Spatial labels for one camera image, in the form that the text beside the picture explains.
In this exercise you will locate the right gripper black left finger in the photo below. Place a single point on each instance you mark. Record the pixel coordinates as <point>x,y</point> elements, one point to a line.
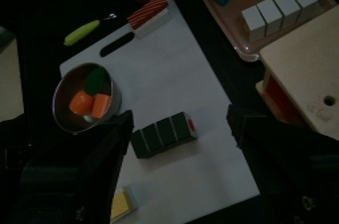
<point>78,175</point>

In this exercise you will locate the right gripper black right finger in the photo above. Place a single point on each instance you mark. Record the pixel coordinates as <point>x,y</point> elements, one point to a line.
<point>295,168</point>

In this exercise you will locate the dark green sushi roll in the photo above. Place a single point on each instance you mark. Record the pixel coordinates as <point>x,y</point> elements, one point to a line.
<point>162,134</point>

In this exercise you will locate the yellow egg nigiri toy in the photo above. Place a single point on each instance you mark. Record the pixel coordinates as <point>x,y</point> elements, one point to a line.
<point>120,203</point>

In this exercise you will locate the orange toy carrot piece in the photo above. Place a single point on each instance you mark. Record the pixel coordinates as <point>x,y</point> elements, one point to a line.
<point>81,103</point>
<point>101,105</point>

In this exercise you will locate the stainless steel pot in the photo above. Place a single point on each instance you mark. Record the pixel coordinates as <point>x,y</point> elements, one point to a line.
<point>65,102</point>

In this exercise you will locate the green toy vegetable piece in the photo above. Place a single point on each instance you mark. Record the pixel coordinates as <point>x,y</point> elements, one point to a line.
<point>96,81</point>

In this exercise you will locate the wooden box with red inside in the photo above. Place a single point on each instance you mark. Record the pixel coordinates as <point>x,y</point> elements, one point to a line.
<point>300,69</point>

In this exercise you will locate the white plastic cutting board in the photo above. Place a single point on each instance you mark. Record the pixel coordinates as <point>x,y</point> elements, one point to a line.
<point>176,79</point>

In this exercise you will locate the yellow-green marker left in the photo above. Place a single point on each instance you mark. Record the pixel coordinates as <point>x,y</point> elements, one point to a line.
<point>81,33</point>

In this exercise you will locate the pink plastic tray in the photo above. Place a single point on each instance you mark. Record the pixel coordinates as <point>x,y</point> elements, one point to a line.
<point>229,20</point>

